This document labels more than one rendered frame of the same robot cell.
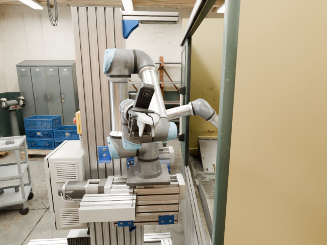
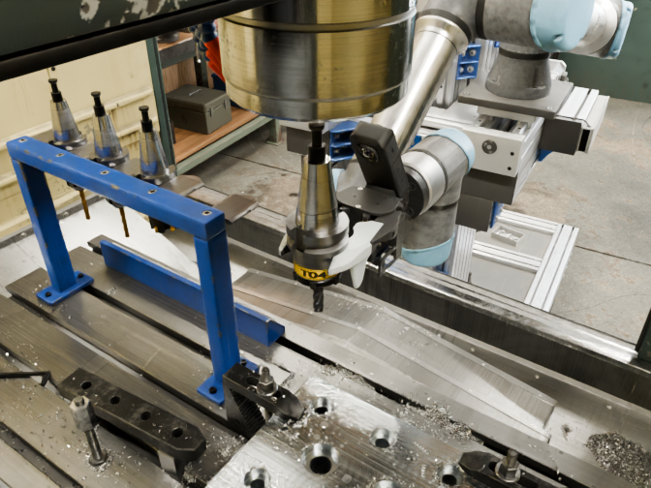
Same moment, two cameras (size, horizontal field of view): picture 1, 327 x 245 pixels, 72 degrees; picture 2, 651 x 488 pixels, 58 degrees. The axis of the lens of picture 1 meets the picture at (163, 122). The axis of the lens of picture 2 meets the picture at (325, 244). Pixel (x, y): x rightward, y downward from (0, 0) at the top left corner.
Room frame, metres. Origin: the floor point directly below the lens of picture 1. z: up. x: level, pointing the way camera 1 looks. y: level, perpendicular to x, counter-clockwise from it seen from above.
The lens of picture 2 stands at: (2.01, -1.30, 1.65)
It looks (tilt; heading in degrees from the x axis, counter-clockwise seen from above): 34 degrees down; 123
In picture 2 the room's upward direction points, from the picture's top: straight up
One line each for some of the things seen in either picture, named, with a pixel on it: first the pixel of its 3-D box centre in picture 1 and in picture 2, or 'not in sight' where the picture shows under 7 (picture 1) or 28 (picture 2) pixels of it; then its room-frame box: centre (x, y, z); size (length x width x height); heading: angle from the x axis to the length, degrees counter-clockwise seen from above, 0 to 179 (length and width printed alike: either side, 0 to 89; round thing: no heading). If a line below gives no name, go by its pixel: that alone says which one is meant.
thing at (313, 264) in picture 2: not in sight; (317, 254); (1.73, -0.88, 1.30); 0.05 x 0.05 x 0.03
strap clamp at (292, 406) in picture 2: not in sight; (264, 403); (1.61, -0.86, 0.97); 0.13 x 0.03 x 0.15; 179
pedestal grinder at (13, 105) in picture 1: (13, 121); not in sight; (5.09, 3.50, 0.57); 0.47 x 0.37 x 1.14; 154
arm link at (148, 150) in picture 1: (146, 143); not in sight; (1.13, 0.09, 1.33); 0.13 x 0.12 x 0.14; 109
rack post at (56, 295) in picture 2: not in sight; (46, 228); (1.05, -0.80, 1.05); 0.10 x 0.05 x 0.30; 89
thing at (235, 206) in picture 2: not in sight; (234, 206); (1.49, -0.75, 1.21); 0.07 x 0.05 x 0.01; 89
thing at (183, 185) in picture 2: not in sight; (180, 186); (1.38, -0.75, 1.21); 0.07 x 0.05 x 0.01; 89
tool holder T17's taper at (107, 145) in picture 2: not in sight; (105, 134); (1.22, -0.74, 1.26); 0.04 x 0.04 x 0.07
